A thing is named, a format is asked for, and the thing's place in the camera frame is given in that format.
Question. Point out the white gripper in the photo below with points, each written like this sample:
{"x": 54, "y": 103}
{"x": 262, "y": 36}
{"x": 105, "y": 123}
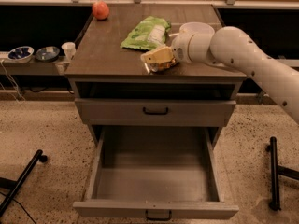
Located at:
{"x": 179, "y": 48}

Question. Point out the grey drawer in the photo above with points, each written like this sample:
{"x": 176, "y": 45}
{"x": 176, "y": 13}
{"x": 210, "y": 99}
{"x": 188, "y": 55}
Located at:
{"x": 155, "y": 173}
{"x": 139, "y": 112}

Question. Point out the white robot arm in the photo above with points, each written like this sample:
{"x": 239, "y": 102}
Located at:
{"x": 230, "y": 47}

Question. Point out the grey drawer cabinet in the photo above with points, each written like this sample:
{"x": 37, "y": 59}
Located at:
{"x": 102, "y": 69}

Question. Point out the closed grey top drawer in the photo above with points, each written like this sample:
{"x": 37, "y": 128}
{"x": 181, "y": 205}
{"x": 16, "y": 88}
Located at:
{"x": 139, "y": 112}

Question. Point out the green chip bag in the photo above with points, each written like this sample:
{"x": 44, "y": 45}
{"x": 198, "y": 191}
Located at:
{"x": 149, "y": 34}

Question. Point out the white bowl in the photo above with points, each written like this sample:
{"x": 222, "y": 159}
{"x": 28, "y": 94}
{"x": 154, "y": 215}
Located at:
{"x": 197, "y": 27}

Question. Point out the red apple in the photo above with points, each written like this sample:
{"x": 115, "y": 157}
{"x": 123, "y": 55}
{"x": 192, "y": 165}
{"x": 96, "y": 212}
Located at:
{"x": 100, "y": 10}

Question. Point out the white paper cup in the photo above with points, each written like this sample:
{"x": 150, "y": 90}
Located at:
{"x": 69, "y": 49}

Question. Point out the grey side shelf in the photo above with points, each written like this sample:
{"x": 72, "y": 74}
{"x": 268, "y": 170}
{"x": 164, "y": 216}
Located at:
{"x": 34, "y": 67}

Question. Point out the blue patterned bowl right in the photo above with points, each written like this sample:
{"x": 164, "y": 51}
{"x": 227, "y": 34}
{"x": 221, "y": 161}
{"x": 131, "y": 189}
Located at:
{"x": 47, "y": 54}

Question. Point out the blue patterned bowl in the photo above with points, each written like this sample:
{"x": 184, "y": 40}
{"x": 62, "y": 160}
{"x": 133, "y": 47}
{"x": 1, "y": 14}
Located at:
{"x": 21, "y": 54}
{"x": 47, "y": 54}

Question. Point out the blue patterned bowl left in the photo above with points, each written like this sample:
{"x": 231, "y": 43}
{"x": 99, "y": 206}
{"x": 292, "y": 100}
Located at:
{"x": 21, "y": 54}

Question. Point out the black stand leg right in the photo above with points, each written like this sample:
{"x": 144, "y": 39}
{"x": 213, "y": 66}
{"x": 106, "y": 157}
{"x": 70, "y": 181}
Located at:
{"x": 276, "y": 171}

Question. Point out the black stand leg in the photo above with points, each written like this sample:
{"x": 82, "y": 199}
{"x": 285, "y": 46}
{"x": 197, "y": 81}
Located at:
{"x": 276, "y": 171}
{"x": 13, "y": 186}

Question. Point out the black stand leg left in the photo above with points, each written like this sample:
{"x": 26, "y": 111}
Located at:
{"x": 13, "y": 186}

